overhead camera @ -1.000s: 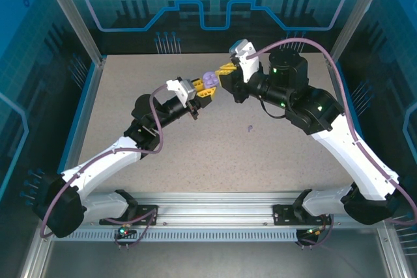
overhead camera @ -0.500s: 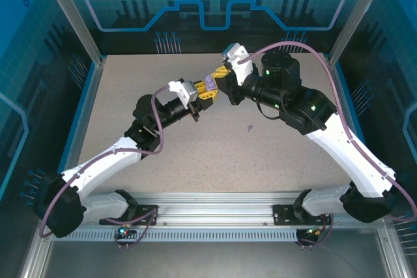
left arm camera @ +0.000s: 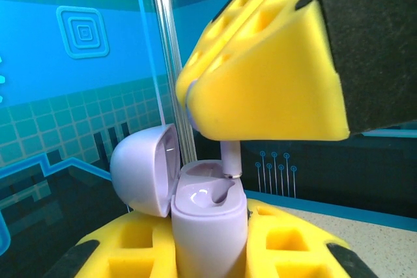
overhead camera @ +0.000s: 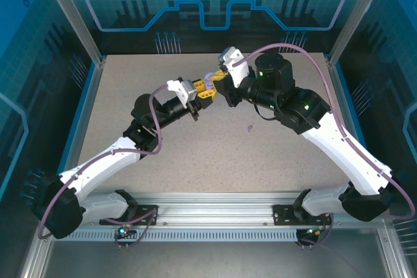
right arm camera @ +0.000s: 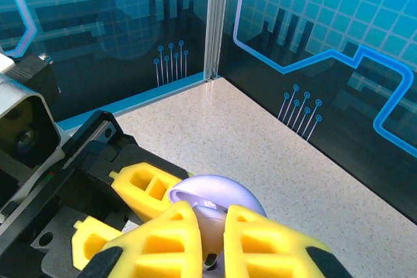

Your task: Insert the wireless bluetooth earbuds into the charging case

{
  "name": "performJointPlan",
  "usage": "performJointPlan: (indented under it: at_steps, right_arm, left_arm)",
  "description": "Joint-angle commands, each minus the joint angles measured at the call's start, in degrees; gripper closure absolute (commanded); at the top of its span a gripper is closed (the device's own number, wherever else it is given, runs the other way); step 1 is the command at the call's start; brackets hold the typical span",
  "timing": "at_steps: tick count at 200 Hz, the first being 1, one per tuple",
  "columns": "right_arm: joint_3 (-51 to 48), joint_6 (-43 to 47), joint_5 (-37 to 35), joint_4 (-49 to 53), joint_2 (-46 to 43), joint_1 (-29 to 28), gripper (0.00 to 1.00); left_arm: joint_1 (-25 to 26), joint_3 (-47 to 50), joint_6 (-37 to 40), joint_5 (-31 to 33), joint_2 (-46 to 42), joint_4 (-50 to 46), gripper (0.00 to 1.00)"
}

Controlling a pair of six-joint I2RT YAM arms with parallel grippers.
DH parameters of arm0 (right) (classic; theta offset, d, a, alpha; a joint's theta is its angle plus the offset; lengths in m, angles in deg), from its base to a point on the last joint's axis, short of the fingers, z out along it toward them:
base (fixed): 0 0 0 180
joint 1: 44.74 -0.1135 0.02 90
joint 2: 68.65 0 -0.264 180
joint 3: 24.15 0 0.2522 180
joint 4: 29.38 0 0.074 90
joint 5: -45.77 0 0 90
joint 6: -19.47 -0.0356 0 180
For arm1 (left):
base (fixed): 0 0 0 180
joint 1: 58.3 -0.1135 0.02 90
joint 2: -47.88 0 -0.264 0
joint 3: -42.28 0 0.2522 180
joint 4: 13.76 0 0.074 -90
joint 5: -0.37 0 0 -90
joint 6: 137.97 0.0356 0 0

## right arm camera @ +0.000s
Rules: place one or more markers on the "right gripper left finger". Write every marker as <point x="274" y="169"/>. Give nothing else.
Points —
<point x="192" y="258"/>

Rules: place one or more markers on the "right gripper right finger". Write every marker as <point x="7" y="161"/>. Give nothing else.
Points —
<point x="234" y="258"/>

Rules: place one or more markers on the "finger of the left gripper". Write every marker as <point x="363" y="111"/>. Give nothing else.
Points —
<point x="137" y="193"/>
<point x="83" y="258"/>

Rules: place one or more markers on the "purple round charging case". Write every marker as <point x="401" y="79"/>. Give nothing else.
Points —
<point x="221" y="190"/>

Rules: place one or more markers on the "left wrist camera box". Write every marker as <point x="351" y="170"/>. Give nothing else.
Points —
<point x="29" y="118"/>

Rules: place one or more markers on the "blue aluminium side rail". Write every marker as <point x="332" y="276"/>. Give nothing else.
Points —
<point x="146" y="99"/>

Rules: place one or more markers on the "aluminium frame post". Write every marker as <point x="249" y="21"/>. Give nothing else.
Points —
<point x="216" y="24"/>

